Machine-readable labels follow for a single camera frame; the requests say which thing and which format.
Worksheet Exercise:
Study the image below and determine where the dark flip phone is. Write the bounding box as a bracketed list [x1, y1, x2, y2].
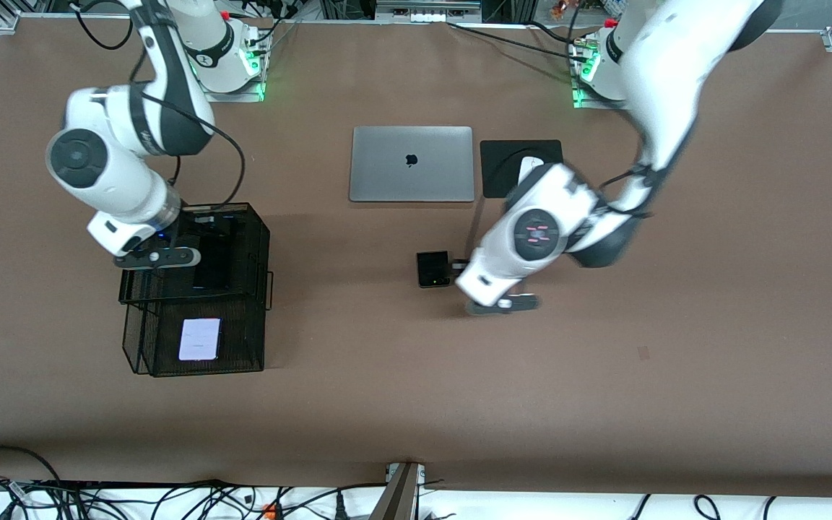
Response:
[417, 250, 454, 289]

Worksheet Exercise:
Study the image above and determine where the lavender phone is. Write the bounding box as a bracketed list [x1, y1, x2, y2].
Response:
[178, 317, 222, 363]

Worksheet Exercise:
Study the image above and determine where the black mesh two-tier organizer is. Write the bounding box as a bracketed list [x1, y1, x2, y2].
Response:
[118, 202, 273, 378]

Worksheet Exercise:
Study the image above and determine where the black mouse pad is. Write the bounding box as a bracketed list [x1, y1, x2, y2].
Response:
[480, 139, 565, 199]

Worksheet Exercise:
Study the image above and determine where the white computer mouse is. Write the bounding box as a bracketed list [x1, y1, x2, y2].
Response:
[518, 155, 547, 185]

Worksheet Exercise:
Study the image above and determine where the silver laptop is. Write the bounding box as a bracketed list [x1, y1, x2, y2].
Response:
[349, 126, 475, 204]

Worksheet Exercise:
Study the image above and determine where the grey power strip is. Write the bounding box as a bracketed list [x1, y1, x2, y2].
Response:
[375, 0, 483, 24]

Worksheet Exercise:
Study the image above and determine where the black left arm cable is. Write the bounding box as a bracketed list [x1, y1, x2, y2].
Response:
[461, 0, 662, 264]

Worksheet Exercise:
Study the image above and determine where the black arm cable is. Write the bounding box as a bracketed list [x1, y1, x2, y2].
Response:
[73, 0, 247, 212]
[461, 0, 662, 264]

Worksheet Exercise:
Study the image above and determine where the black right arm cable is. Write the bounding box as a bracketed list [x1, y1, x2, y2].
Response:
[73, 0, 247, 212]

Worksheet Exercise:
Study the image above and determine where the metal camera stand bracket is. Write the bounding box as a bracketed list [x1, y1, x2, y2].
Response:
[369, 462, 428, 520]

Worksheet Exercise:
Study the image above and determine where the long black table cable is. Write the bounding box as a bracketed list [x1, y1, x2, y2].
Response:
[447, 20, 594, 62]

